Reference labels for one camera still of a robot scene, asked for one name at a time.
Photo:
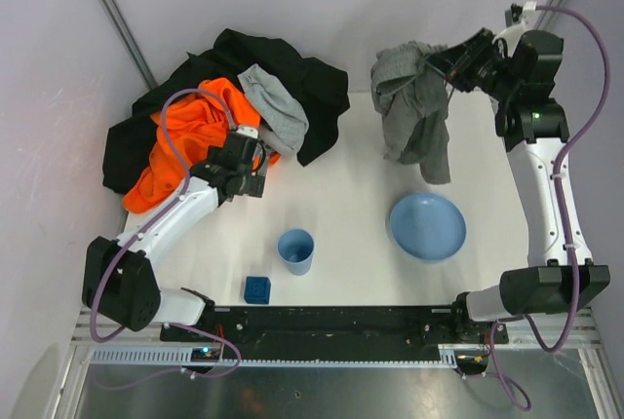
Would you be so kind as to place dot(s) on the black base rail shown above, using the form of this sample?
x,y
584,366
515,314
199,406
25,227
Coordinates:
x,y
343,333

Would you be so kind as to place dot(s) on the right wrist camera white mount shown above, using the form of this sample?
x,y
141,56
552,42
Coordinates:
x,y
516,20

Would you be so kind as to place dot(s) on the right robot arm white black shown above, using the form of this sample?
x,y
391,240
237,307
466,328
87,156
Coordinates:
x,y
561,275

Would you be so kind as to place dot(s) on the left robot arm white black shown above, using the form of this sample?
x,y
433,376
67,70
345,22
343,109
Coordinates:
x,y
120,280

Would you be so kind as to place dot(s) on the dark grey cloth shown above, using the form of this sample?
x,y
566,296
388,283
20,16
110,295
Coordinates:
x,y
413,103

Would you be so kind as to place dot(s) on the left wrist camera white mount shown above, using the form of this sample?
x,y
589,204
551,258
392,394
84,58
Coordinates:
x,y
248,131

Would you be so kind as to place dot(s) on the blue plastic bowl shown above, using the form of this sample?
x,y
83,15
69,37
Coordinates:
x,y
427,226

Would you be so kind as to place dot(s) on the left aluminium frame post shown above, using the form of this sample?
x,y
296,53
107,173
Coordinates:
x,y
129,41

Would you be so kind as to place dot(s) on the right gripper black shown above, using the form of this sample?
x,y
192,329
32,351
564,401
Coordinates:
x,y
455,61

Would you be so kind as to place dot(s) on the blue plastic cup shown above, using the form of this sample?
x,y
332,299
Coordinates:
x,y
296,249

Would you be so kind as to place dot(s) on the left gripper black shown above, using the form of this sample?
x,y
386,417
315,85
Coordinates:
x,y
256,185

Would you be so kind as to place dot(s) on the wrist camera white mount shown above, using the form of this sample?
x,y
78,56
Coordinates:
x,y
516,20
248,131

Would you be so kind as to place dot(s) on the blue cube block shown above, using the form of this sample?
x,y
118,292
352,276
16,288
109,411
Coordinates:
x,y
257,290

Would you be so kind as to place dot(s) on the black cloth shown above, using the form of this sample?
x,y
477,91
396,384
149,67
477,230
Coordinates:
x,y
320,88

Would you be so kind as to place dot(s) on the orange cloth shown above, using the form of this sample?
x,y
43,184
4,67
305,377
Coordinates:
x,y
193,124

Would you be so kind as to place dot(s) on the light grey cloth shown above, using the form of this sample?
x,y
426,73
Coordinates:
x,y
283,124

